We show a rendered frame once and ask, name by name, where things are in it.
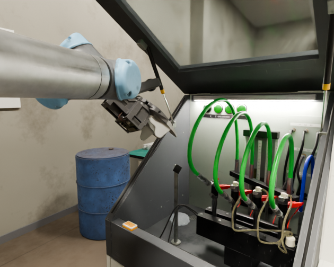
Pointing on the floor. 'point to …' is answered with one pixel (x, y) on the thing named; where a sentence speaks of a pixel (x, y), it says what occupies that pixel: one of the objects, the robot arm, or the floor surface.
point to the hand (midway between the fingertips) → (167, 133)
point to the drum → (99, 186)
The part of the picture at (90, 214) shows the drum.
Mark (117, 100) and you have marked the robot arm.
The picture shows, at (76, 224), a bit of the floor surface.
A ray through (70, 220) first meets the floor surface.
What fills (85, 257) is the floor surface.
